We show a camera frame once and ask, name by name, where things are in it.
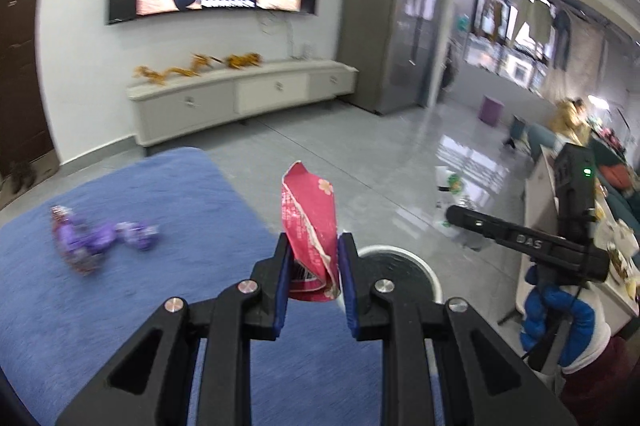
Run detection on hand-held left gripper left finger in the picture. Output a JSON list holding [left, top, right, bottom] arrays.
[[55, 232, 296, 426]]

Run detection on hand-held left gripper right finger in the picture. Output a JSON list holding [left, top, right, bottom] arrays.
[[336, 231, 578, 426]]

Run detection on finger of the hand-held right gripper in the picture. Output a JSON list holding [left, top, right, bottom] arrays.
[[445, 205, 506, 241]]

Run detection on white bag green print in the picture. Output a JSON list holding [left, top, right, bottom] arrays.
[[434, 166, 476, 237]]

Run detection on white rimmed trash bin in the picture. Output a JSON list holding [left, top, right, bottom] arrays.
[[345, 246, 443, 307]]

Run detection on red snack wrapper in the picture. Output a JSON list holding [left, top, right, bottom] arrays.
[[280, 161, 343, 303]]

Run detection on person's right forearm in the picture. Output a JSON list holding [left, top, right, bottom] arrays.
[[559, 336, 640, 426]]

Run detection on person's right hand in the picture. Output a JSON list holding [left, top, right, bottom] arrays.
[[520, 263, 610, 374]]

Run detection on white side table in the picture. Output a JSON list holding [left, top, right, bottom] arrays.
[[520, 146, 640, 342]]

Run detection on teal sofa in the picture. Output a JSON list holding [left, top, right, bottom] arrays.
[[525, 123, 640, 207]]

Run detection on small dark chair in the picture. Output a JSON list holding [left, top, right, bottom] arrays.
[[502, 115, 526, 151]]

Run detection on purple stool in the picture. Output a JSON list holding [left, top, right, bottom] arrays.
[[479, 96, 503, 127]]

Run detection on twisted purple wrapper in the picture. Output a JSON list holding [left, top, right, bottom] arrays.
[[117, 222, 162, 251]]

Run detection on blue fluffy blanket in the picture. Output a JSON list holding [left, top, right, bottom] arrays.
[[0, 147, 446, 426]]

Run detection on hanging clothes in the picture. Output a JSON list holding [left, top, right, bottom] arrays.
[[480, 0, 576, 71]]

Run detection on small purple wrapper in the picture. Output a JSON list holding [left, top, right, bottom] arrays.
[[92, 226, 121, 254]]

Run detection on white television console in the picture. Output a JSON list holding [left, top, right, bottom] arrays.
[[126, 58, 359, 147]]

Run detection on grey refrigerator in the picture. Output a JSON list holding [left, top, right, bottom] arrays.
[[336, 0, 446, 115]]

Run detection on large purple wrapper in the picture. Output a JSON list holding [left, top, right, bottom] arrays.
[[50, 205, 108, 277]]

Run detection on golden tiger figurine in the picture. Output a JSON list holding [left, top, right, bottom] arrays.
[[223, 52, 263, 70]]

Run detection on golden dragon figurine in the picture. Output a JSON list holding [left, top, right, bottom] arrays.
[[134, 53, 223, 85]]

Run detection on dark shoes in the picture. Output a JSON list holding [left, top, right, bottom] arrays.
[[10, 161, 37, 194]]

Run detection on dark brown door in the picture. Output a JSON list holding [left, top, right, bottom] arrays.
[[0, 0, 56, 171]]

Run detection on television cable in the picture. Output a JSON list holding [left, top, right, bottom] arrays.
[[257, 10, 302, 56]]

